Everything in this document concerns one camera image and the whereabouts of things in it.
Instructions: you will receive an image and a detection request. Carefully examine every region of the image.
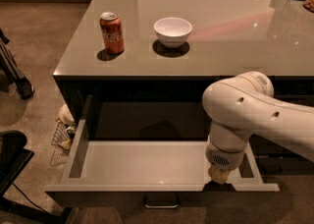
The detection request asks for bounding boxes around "white ceramic bowl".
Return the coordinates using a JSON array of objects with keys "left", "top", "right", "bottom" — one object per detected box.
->
[{"left": 154, "top": 17, "right": 192, "bottom": 48}]

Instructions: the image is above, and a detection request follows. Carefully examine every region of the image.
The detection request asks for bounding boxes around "dark counter cabinet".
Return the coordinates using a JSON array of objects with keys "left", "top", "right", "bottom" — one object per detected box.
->
[{"left": 53, "top": 0, "right": 314, "bottom": 178}]

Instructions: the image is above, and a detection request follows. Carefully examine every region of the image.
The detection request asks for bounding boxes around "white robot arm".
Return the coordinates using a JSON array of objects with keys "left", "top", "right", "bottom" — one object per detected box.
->
[{"left": 202, "top": 72, "right": 314, "bottom": 184}]

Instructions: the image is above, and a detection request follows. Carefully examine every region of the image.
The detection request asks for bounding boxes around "white bag in basket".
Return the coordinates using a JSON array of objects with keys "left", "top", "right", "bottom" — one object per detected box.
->
[{"left": 59, "top": 104, "right": 75, "bottom": 125}]

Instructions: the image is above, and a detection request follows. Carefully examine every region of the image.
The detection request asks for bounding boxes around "wire basket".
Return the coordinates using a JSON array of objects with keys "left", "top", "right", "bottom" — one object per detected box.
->
[{"left": 50, "top": 119, "right": 77, "bottom": 166}]

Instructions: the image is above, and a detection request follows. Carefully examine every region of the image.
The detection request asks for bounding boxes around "orange soda can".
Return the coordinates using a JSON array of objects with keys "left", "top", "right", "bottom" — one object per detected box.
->
[{"left": 100, "top": 12, "right": 125, "bottom": 54}]

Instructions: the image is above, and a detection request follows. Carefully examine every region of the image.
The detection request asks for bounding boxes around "black tripod leg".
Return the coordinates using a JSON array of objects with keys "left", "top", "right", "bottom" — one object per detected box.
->
[{"left": 0, "top": 29, "right": 34, "bottom": 100}]

